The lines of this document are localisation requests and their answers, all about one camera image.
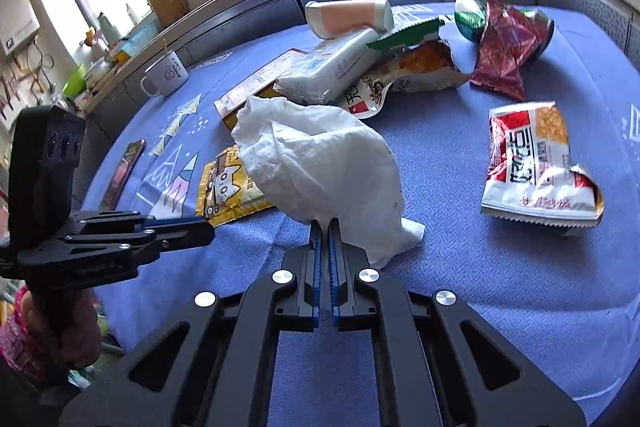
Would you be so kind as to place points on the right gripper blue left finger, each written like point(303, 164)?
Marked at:
point(212, 363)

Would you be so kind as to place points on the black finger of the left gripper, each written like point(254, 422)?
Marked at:
point(180, 233)

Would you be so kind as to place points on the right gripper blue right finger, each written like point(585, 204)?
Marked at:
point(437, 362)

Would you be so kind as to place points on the yellow cat snack bag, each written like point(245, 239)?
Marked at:
point(226, 192)

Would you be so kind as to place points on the white plastic bag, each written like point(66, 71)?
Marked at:
point(320, 163)

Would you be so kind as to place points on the brown red medicine box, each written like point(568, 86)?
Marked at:
point(260, 84)

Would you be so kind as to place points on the red white noodle snack bag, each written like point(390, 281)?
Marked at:
point(530, 177)

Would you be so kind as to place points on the white tissue pack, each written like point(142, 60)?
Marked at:
point(329, 69)

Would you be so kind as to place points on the pink white paper cup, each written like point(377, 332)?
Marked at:
point(331, 19)

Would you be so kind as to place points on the green white tea packet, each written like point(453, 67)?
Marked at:
point(408, 37)

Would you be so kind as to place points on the dark red foil wrapper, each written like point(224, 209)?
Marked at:
point(509, 40)

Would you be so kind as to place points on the green aluminium can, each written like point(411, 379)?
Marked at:
point(470, 17)

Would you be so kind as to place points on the person's left hand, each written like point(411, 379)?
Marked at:
point(76, 344)

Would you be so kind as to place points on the black smartphone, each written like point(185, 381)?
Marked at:
point(122, 173)

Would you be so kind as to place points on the white enamel mug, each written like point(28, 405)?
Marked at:
point(164, 77)

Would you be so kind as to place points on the blue patterned tablecloth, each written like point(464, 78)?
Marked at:
point(569, 302)

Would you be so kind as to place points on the wooden cutting board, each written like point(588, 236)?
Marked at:
point(169, 11)

